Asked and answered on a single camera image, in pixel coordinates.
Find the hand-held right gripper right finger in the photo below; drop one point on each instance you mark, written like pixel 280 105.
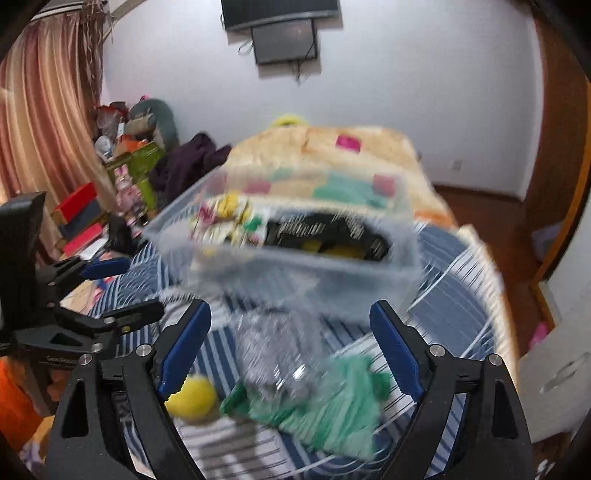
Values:
pixel 397 351

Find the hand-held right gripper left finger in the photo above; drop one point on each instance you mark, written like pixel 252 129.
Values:
pixel 184 350

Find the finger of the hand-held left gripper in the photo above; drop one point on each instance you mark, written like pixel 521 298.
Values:
pixel 107 268
pixel 131 314

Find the yellow plush ball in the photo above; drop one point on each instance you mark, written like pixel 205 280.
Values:
pixel 194 399

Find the green knitted cloth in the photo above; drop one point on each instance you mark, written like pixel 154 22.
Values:
pixel 323 406

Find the clear plastic bottle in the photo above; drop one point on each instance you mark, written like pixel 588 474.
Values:
pixel 281 355

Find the clear plastic storage bin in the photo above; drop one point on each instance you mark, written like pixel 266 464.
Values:
pixel 295 277

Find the blue striped blanket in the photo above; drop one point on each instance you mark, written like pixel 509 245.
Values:
pixel 360 350

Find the red flat box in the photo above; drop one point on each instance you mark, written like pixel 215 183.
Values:
pixel 76 201

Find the green cardboard box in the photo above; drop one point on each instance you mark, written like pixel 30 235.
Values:
pixel 145 161

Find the colourful small plush toys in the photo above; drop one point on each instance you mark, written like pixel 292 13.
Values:
pixel 226 221

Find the dark purple cloth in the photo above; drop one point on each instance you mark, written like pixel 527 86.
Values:
pixel 184 161

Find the black and yellow cloth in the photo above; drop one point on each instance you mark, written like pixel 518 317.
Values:
pixel 323 233

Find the orange cloth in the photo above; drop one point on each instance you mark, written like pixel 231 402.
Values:
pixel 16 401

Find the pink object on floor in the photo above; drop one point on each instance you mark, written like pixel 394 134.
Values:
pixel 539 333

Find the striped pink curtain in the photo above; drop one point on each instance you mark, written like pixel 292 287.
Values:
pixel 41 115

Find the grey green plush toy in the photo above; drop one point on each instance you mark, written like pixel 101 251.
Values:
pixel 154 117

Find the white cabinet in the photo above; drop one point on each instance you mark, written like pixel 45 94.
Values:
pixel 554 392

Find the beige patterned blanket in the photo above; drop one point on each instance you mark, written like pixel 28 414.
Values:
pixel 332 152

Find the yellow round object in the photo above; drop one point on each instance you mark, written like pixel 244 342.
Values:
pixel 290 121

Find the wooden door frame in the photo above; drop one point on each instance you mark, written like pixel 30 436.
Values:
pixel 565 184

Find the black wall-mounted box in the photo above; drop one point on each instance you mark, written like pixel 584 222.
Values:
pixel 285 40

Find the wall-mounted black television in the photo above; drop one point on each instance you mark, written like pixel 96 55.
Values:
pixel 277 11

